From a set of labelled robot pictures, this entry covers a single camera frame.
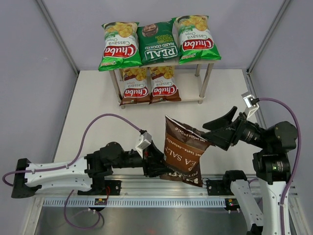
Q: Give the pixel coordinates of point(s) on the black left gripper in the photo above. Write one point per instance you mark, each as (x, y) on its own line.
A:
(152, 162)

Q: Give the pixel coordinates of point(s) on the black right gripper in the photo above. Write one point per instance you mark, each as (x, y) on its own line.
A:
(231, 134)

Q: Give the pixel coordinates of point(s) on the brown Kettle sea salt bag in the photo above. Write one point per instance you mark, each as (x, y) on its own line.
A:
(182, 151)

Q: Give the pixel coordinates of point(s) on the brown Chuba barbeque bag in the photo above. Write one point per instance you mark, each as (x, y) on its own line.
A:
(135, 86)
(163, 86)

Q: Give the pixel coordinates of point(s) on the green REAL chips bag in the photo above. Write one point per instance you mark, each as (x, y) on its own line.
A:
(157, 43)

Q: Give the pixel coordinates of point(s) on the green Chuba cassava chips bag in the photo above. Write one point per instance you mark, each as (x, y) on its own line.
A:
(121, 48)

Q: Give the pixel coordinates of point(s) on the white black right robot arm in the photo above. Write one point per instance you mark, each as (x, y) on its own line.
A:
(271, 165)

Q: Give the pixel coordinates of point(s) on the two-tier beige wooden shelf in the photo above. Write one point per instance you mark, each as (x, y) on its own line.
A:
(192, 78)

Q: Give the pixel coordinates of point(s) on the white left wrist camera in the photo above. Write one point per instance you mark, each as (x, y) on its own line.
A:
(143, 141)

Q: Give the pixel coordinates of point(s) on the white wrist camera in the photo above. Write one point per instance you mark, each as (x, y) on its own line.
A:
(252, 105)
(143, 141)

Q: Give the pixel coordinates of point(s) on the aluminium mounting rail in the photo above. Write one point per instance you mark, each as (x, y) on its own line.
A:
(141, 186)

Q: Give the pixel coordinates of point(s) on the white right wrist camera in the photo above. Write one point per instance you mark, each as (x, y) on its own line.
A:
(252, 105)

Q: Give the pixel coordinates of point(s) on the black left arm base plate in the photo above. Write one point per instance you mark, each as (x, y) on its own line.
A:
(102, 187)

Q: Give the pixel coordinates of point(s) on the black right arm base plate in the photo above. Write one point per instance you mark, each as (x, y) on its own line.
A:
(218, 188)

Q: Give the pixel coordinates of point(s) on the white slotted cable duct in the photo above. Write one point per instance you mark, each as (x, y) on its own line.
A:
(137, 202)

